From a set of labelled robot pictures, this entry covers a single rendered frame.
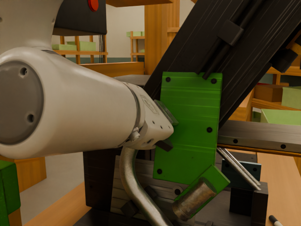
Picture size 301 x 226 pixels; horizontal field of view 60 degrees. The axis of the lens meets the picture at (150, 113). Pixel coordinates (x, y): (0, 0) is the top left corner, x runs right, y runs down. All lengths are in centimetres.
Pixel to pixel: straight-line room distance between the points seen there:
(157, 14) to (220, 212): 93
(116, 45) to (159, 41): 973
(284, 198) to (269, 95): 288
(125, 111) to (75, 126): 8
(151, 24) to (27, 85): 115
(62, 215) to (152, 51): 85
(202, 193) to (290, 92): 300
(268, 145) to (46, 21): 48
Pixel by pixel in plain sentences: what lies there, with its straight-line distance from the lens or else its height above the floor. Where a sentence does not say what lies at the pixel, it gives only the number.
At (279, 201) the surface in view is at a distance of 86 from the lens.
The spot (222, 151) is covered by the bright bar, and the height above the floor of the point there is 109.
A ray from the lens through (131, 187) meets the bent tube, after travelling 50.
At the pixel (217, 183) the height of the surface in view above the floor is 108.
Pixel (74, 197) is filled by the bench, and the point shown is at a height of 88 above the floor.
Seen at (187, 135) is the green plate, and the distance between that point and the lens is 49.
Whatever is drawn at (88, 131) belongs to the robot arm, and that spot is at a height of 124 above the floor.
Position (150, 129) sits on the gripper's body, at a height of 121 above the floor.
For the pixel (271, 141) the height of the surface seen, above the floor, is 113.
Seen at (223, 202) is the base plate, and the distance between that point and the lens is 81.
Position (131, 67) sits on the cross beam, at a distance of 120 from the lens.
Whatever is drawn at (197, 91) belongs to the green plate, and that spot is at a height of 124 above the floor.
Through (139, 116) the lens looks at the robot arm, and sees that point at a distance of 30.
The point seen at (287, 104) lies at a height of 76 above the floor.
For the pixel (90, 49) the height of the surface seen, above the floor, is 148.
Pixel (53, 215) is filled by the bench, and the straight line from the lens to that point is 81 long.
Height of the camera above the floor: 130
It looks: 12 degrees down
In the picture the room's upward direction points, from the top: straight up
